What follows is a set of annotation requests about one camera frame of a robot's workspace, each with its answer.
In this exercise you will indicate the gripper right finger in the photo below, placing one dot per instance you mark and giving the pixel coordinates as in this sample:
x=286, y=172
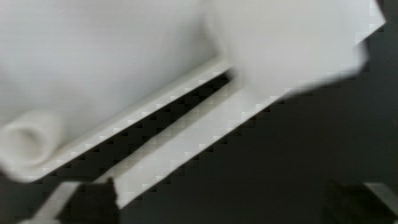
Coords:
x=359, y=204

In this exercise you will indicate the white U-shaped fence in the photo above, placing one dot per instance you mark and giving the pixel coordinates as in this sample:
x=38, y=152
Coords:
x=189, y=136

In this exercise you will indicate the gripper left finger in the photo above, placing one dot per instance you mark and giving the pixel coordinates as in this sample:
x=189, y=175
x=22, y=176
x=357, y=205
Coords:
x=80, y=204

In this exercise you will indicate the white desk top panel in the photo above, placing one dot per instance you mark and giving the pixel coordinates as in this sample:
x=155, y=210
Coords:
x=93, y=54

